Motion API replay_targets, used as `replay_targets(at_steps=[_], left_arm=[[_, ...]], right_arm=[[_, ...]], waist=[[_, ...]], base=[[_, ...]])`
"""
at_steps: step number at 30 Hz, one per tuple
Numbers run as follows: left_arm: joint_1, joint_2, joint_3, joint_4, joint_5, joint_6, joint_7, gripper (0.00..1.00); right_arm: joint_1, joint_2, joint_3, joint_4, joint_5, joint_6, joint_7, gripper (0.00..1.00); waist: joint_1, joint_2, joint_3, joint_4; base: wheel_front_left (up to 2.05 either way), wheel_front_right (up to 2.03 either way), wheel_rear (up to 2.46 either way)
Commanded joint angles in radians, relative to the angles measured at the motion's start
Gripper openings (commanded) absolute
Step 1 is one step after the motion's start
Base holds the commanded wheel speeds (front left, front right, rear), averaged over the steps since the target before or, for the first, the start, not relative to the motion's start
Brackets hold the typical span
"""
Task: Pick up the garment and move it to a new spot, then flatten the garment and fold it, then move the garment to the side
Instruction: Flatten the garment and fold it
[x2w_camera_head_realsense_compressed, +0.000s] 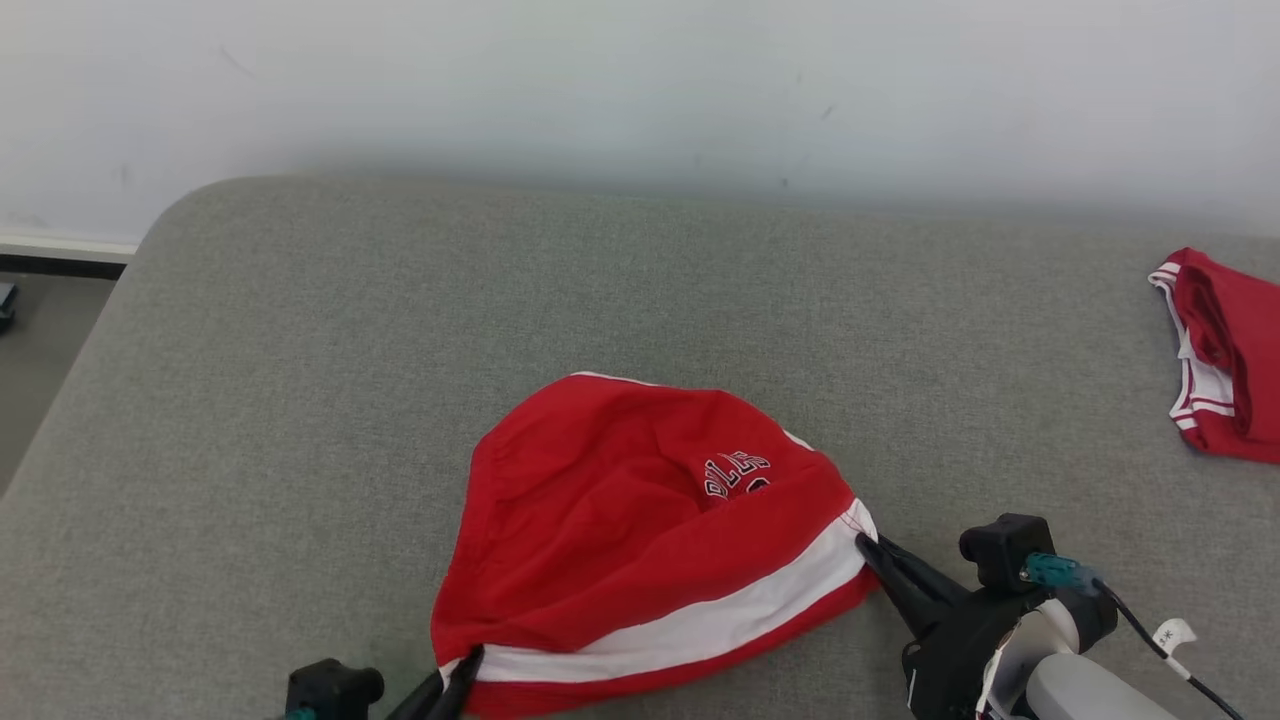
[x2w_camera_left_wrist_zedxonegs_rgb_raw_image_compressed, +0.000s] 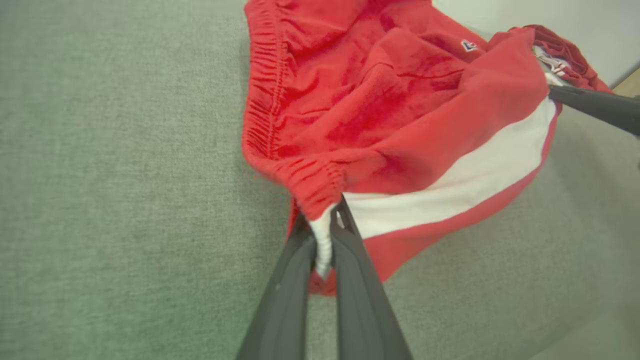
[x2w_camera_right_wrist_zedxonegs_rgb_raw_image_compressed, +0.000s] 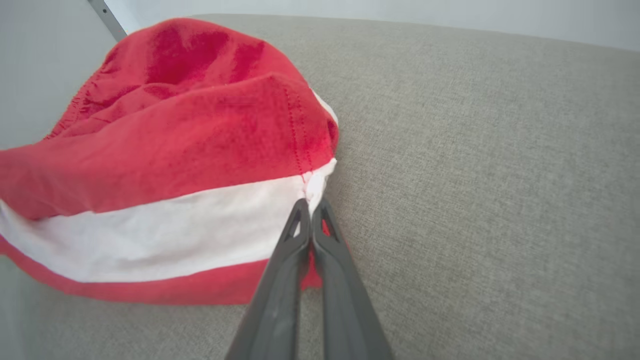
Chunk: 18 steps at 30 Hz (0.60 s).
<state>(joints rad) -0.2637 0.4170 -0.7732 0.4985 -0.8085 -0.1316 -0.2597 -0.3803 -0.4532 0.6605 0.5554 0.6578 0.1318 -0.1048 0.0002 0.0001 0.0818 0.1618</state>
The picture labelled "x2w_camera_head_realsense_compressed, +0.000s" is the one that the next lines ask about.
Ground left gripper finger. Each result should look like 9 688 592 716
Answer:
384 670 447 720
438 644 489 720

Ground black baseboard strip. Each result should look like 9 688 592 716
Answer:
0 254 128 280

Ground red basketball jersey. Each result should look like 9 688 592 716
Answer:
1147 246 1280 467

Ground red shorts with white stripe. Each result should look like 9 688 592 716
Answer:
429 371 882 720

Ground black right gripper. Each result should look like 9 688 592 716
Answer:
855 535 1033 720

